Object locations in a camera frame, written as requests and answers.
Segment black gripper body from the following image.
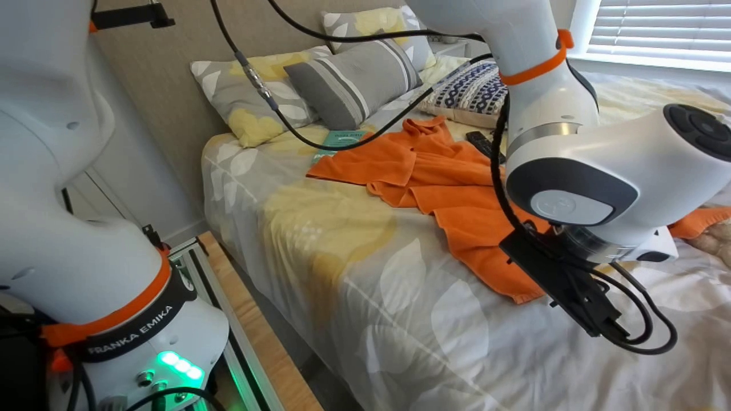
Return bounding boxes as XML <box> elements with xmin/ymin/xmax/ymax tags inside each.
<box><xmin>501</xmin><ymin>227</ymin><xmax>629</xmax><ymax>339</ymax></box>

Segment orange towel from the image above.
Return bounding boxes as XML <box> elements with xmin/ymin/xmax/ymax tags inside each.
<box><xmin>307</xmin><ymin>114</ymin><xmax>731</xmax><ymax>306</ymax></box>

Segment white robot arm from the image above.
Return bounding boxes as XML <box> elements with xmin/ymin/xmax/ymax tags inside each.
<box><xmin>0</xmin><ymin>0</ymin><xmax>731</xmax><ymax>411</ymax></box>

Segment beige blue patterned pillow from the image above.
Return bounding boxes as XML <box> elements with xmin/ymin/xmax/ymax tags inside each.
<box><xmin>420</xmin><ymin>58</ymin><xmax>507</xmax><ymax>117</ymax></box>

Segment grey yellow leaf duvet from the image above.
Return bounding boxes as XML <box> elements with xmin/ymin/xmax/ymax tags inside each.
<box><xmin>202</xmin><ymin>122</ymin><xmax>731</xmax><ymax>411</ymax></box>

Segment white window blinds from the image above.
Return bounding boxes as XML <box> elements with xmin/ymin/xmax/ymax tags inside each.
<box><xmin>587</xmin><ymin>0</ymin><xmax>731</xmax><ymax>63</ymax></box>

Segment teal paperback book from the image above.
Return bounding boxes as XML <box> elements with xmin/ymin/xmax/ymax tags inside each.
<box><xmin>325</xmin><ymin>129</ymin><xmax>365</xmax><ymax>150</ymax></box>

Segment grey striped pillow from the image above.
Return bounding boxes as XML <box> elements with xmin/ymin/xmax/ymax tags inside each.
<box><xmin>287</xmin><ymin>40</ymin><xmax>420</xmax><ymax>129</ymax></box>

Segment grey yellow leaf pillow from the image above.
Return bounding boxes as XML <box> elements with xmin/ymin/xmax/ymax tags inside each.
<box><xmin>191</xmin><ymin>46</ymin><xmax>330</xmax><ymax>145</ymax></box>

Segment beige upholstered headboard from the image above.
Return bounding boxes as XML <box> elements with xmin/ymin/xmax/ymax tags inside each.
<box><xmin>92</xmin><ymin>0</ymin><xmax>405</xmax><ymax>240</ymax></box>

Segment wooden bed frame rail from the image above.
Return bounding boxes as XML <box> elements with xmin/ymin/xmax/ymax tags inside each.
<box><xmin>200</xmin><ymin>233</ymin><xmax>323</xmax><ymax>411</ymax></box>

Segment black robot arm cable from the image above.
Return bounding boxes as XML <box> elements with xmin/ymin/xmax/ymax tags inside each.
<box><xmin>208</xmin><ymin>0</ymin><xmax>682</xmax><ymax>356</ymax></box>

